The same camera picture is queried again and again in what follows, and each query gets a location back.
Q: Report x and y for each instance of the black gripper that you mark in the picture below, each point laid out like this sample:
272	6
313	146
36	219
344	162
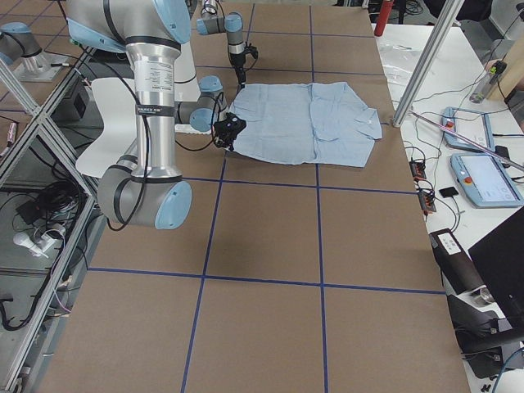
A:
237	60
223	141

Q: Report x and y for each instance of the light blue button-up shirt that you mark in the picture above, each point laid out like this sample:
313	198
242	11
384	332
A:
294	124

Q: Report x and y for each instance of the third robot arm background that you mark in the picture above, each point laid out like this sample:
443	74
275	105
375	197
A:
17	41

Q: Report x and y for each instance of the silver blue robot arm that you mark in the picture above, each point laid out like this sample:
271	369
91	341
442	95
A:
144	186
213	20

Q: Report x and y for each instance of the white plastic chair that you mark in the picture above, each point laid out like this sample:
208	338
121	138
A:
116	106

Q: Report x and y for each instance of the black box on floor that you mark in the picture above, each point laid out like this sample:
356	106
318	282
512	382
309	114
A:
80	101

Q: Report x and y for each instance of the red fire extinguisher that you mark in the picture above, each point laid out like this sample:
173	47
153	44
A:
383	17

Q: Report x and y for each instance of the orange electronics board upper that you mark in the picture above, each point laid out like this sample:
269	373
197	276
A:
417	168

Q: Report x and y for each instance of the orange electronics board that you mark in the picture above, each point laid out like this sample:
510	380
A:
417	168
427	201

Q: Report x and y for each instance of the black power adapter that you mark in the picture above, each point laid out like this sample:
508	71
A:
29	211

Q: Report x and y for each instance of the orange electronics board lower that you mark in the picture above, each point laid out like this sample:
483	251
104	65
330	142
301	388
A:
427	201

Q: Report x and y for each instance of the white power strip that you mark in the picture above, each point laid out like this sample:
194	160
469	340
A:
41	245

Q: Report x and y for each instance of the small black pad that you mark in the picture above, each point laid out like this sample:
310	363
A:
448	192

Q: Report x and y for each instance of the upper teach pendant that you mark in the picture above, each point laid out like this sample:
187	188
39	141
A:
473	125

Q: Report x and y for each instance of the teach pendant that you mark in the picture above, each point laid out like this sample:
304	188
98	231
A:
473	125
484	181

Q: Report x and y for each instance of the green capped bottle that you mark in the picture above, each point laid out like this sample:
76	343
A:
493	71

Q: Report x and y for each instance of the lower teach pendant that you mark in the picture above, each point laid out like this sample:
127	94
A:
484	181

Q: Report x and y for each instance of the black monitor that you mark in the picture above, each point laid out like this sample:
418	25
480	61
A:
498	258

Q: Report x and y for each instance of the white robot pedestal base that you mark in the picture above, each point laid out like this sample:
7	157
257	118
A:
191	105

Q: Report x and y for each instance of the aluminium frame post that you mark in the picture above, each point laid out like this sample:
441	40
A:
440	30

